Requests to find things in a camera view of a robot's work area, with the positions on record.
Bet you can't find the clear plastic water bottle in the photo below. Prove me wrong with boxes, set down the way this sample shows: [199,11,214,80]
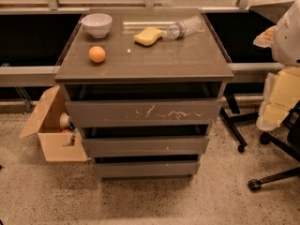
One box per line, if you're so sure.
[162,16,203,39]

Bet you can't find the white item in box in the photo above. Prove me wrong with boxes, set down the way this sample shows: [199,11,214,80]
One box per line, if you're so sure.
[59,112,70,129]

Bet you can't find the grey bottom drawer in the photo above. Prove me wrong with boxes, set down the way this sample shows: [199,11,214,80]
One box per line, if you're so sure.
[94,161,200,179]

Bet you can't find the grey middle drawer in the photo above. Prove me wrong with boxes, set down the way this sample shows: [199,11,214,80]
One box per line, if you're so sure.
[82,136,209,158]

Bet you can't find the open cardboard box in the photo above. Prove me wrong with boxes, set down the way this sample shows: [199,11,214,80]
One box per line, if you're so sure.
[20,85,87,162]

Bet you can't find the grey drawer cabinet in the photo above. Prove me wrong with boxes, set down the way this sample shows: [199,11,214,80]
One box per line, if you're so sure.
[54,7,234,182]

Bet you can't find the yellow sponge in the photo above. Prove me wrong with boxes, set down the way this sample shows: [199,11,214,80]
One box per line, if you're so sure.
[133,27,162,47]

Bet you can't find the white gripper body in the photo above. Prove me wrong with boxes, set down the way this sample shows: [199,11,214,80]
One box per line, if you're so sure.
[256,67,300,131]

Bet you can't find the grey drawer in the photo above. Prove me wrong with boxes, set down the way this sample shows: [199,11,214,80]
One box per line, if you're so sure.
[94,161,200,179]
[82,136,209,158]
[66,99,220,128]

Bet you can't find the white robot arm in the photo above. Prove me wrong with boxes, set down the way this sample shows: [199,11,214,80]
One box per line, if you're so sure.
[253,0,300,131]

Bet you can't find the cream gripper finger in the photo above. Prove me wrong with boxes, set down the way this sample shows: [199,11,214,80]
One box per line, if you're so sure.
[253,26,276,48]

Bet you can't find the grey top drawer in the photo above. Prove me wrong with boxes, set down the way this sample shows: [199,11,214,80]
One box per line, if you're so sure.
[66,99,220,128]

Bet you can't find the white ceramic bowl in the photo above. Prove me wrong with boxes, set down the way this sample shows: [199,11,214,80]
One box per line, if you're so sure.
[81,13,113,38]

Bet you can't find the orange fruit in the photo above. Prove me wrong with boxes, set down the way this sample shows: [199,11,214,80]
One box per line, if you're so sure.
[88,46,106,63]

